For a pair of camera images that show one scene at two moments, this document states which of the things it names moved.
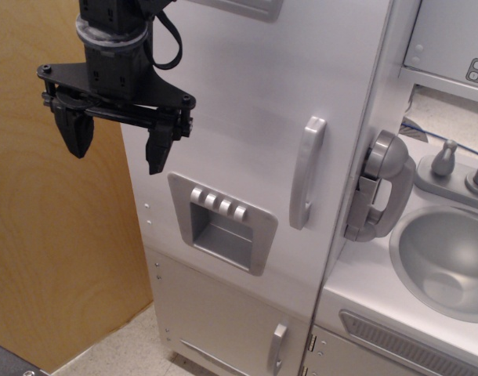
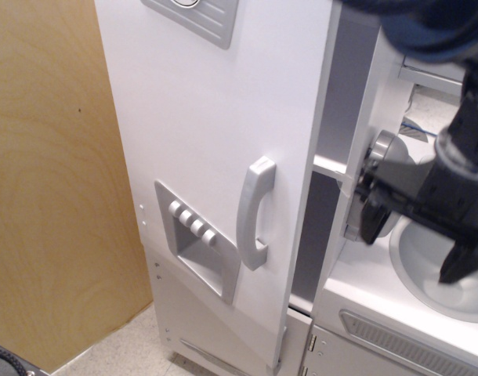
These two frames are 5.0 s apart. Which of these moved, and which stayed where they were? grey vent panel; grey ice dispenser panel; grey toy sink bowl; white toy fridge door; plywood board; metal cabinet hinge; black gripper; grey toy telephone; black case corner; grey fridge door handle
Moved: black gripper; white toy fridge door; grey ice dispenser panel; grey fridge door handle
Stayed: grey toy telephone; grey vent panel; grey toy sink bowl; plywood board; black case corner; metal cabinet hinge
